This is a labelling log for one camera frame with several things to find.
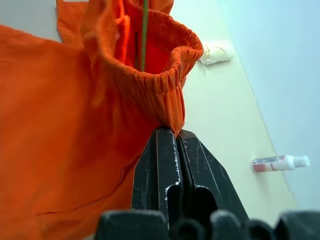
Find white red-printed tube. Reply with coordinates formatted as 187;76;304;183
251;154;311;174

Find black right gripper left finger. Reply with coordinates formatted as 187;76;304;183
130;127;185;231

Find white fluffy cloth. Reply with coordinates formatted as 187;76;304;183
198;39;235;67

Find green wire hanger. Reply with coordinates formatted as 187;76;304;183
139;0;150;72

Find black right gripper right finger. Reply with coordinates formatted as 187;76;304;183
176;129;251;222

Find orange shorts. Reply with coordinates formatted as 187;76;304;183
0;0;205;240

